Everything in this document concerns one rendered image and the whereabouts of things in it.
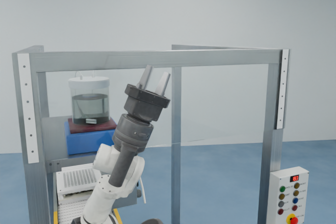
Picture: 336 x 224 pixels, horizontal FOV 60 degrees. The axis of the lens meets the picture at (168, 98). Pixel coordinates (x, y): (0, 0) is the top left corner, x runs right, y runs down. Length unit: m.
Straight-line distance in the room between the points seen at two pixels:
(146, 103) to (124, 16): 3.63
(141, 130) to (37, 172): 0.45
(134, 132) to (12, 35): 3.98
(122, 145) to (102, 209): 0.22
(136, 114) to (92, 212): 0.31
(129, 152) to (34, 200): 0.48
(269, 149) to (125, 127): 0.82
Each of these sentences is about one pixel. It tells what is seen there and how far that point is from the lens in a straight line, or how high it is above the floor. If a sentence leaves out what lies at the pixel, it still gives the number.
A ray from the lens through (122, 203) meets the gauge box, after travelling 1.21.
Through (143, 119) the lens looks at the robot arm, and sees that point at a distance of 0.71.
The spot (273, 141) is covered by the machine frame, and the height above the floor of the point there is 1.21.
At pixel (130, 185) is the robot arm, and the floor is 1.28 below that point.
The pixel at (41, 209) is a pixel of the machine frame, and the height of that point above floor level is 1.10.
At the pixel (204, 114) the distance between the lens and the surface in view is 1.12.
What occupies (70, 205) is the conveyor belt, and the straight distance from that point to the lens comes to 1.69.
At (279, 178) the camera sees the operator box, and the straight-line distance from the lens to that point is 1.37.
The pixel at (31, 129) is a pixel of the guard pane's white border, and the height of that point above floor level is 1.38.
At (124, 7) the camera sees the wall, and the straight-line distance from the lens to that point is 4.31.
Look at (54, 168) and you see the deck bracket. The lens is 1.10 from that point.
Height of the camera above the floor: 1.65
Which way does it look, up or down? 11 degrees down
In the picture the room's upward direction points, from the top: straight up
